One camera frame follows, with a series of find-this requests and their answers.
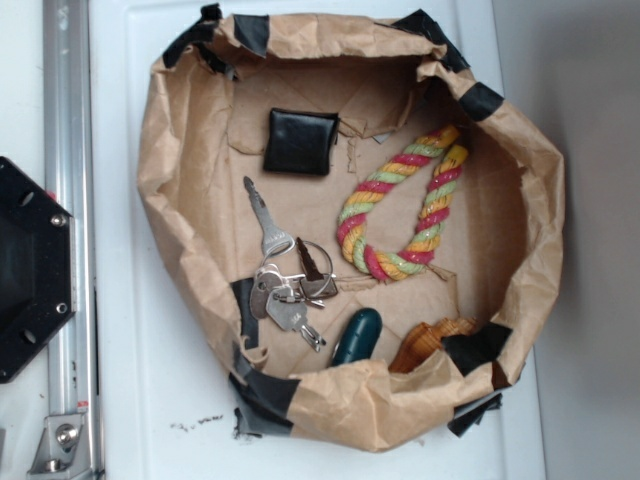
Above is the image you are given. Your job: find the aluminium extrusion rail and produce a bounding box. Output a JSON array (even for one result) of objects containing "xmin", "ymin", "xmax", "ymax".
[{"xmin": 43, "ymin": 1, "xmax": 105, "ymax": 479}]

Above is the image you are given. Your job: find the multicolour twisted rope toy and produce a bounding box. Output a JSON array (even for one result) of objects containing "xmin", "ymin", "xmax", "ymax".
[{"xmin": 337, "ymin": 125, "xmax": 469, "ymax": 281}]

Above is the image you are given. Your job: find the long silver key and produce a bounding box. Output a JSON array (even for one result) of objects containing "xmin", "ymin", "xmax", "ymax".
[{"xmin": 243, "ymin": 176, "xmax": 295, "ymax": 257}]

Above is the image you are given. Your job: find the white tray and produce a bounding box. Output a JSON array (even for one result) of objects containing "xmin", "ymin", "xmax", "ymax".
[{"xmin": 89, "ymin": 1, "xmax": 546, "ymax": 479}]

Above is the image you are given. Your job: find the small silver key bunch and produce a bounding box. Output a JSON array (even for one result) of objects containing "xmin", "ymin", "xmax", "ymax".
[{"xmin": 249, "ymin": 265, "xmax": 326, "ymax": 352}]

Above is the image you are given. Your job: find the dark brown key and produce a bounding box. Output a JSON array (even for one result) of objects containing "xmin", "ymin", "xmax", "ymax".
[{"xmin": 296, "ymin": 237, "xmax": 324, "ymax": 281}]

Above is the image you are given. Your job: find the silver key ring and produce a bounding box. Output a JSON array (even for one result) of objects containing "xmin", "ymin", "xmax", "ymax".
[{"xmin": 293, "ymin": 240, "xmax": 337, "ymax": 297}]

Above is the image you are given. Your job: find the black square box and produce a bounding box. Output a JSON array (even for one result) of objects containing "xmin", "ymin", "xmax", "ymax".
[{"xmin": 263, "ymin": 108, "xmax": 340, "ymax": 176}]

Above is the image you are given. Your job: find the orange brown seashell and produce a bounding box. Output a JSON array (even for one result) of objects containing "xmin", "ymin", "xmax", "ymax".
[{"xmin": 389, "ymin": 317, "xmax": 477, "ymax": 374}]

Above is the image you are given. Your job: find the metal corner bracket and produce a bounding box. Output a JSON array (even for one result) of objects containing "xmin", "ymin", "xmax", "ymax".
[{"xmin": 26, "ymin": 413, "xmax": 89, "ymax": 479}]

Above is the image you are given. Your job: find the brown paper bag bin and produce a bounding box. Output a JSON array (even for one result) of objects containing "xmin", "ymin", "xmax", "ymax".
[{"xmin": 137, "ymin": 5, "xmax": 565, "ymax": 451}]

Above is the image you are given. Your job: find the dark teal oval case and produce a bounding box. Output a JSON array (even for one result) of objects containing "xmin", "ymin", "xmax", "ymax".
[{"xmin": 330, "ymin": 308, "xmax": 383, "ymax": 367}]

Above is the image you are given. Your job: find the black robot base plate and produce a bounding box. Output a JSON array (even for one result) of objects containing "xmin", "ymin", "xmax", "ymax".
[{"xmin": 1, "ymin": 157, "xmax": 74, "ymax": 384}]

